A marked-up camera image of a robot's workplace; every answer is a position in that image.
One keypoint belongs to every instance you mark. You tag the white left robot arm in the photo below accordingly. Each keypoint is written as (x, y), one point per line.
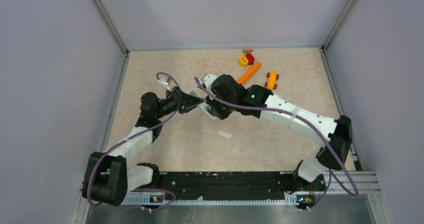
(107, 179)

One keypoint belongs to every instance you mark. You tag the small wooden block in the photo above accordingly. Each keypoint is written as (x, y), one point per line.
(247, 50)

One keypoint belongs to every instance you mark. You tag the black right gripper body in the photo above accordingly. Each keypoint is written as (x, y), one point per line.
(222, 111)

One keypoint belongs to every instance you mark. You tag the red round toy block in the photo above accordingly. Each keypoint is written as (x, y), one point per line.
(250, 58)

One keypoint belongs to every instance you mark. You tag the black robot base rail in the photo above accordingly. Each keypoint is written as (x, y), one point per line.
(227, 188)

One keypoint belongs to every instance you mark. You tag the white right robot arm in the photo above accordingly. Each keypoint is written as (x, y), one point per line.
(333, 136)

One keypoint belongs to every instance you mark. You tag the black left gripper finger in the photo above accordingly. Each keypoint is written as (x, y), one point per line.
(189, 106)
(192, 96)

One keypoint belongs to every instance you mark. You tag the small white remote control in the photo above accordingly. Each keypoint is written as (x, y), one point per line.
(203, 106)

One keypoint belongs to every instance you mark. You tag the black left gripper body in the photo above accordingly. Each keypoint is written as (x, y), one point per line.
(171, 104)

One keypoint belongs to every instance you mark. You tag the orange toy microphone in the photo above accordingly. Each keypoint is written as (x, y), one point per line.
(249, 73)

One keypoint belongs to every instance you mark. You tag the yellow toy car red wheels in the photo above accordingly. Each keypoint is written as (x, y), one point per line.
(272, 78)

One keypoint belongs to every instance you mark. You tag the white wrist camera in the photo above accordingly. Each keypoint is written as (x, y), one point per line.
(207, 81)
(165, 81)

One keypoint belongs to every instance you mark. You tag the yellow round toy block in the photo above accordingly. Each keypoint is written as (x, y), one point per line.
(243, 61)

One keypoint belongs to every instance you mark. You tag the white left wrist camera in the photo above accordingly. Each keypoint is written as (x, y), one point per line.
(165, 81)

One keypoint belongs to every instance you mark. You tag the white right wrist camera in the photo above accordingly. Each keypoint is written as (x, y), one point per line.
(207, 81)

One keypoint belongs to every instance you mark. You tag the small white battery door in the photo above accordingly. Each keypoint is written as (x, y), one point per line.
(225, 134)

